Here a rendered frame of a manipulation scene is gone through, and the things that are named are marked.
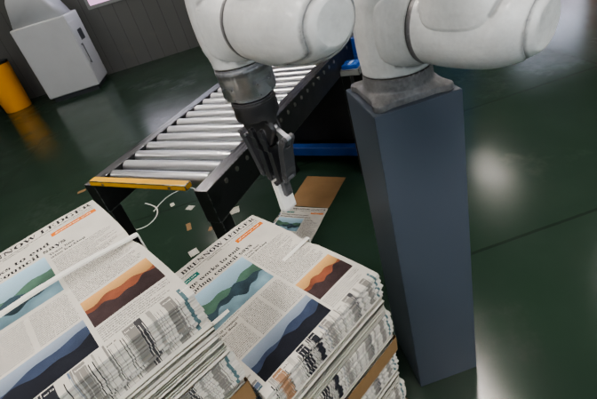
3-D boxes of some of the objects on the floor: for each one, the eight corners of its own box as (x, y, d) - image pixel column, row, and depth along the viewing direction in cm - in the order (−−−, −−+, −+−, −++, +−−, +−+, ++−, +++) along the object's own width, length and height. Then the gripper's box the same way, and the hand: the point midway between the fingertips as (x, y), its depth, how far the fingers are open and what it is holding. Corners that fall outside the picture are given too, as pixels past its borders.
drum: (38, 99, 668) (11, 55, 631) (28, 108, 629) (-1, 63, 592) (11, 107, 666) (-18, 65, 629) (-1, 117, 626) (-32, 72, 590)
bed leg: (282, 358, 161) (222, 223, 126) (269, 355, 163) (207, 221, 129) (289, 345, 165) (232, 211, 130) (275, 342, 168) (217, 210, 133)
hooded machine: (112, 75, 674) (60, -26, 596) (104, 88, 617) (45, -23, 539) (65, 91, 670) (6, -10, 592) (52, 104, 613) (-14, -5, 535)
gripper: (211, 99, 71) (253, 209, 83) (260, 107, 62) (299, 229, 74) (244, 82, 75) (280, 188, 87) (294, 87, 66) (326, 205, 78)
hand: (283, 193), depth 79 cm, fingers closed
